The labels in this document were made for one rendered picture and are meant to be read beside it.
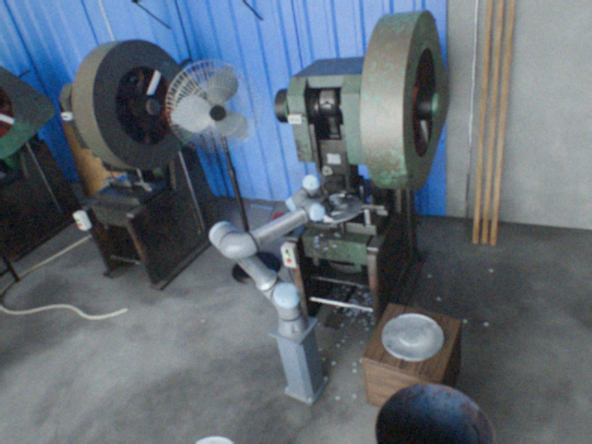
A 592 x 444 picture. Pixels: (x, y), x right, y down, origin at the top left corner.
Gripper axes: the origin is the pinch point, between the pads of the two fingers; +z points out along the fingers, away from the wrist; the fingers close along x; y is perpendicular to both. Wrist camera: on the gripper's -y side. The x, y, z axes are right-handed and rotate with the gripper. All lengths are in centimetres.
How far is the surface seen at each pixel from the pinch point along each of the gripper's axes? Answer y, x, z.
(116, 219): -175, 2, 28
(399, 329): 43, -43, 28
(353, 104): 17, 37, -47
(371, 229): 20.9, 5.7, 15.7
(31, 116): -304, 82, 0
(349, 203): 6.4, 17.9, 9.9
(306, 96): -9, 43, -48
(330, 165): -1.0, 27.2, -12.9
